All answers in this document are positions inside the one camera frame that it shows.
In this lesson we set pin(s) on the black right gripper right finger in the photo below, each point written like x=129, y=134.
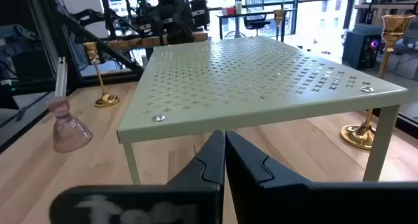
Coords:
x=261, y=198

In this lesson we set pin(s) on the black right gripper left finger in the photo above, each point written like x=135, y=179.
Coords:
x=202, y=201

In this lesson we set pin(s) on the brass candlestick holder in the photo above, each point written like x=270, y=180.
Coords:
x=393, y=28
x=106, y=100
x=278, y=16

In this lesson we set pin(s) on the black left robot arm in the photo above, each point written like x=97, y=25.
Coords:
x=173, y=18

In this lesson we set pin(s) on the pink ribbed glass candle holder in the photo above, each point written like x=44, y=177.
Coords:
x=68, y=132

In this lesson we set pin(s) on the green perforated metal shelf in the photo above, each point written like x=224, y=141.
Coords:
x=245, y=80

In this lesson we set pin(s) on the black office chair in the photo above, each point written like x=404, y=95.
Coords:
x=256, y=20

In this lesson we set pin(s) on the black computer tower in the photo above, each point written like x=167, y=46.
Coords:
x=359, y=47

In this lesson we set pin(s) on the white cup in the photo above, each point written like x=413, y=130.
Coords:
x=238, y=8

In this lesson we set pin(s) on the white metal bracket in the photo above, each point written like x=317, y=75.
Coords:
x=60, y=77

